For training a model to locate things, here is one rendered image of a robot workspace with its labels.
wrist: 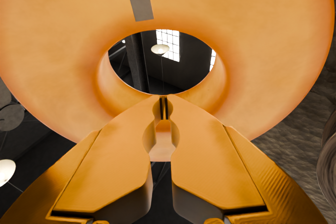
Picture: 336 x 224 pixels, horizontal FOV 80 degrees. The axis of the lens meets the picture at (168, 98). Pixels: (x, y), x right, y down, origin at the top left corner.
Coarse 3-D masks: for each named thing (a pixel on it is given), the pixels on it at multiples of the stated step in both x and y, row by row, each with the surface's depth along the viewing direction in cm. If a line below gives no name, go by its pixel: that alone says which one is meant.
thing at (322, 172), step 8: (328, 144) 33; (320, 152) 35; (328, 152) 34; (320, 160) 36; (328, 160) 35; (320, 168) 37; (328, 168) 36; (320, 176) 38; (328, 176) 37; (320, 184) 39; (328, 184) 38; (328, 192) 39; (328, 200) 40
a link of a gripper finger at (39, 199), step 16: (80, 144) 8; (64, 160) 8; (80, 160) 8; (48, 176) 7; (64, 176) 7; (32, 192) 7; (48, 192) 7; (16, 208) 6; (32, 208) 6; (48, 208) 6
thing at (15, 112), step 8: (0, 80) 209; (0, 88) 211; (0, 96) 213; (8, 96) 220; (0, 104) 214; (8, 104) 229; (16, 104) 238; (0, 112) 221; (8, 112) 229; (16, 112) 238; (0, 120) 213; (8, 120) 231; (16, 120) 240; (0, 128) 227; (8, 128) 233
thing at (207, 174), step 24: (168, 96) 12; (168, 120) 12; (192, 120) 10; (216, 120) 10; (192, 144) 8; (216, 144) 8; (192, 168) 7; (216, 168) 7; (240, 168) 7; (192, 192) 6; (216, 192) 6; (240, 192) 6; (192, 216) 7; (216, 216) 6
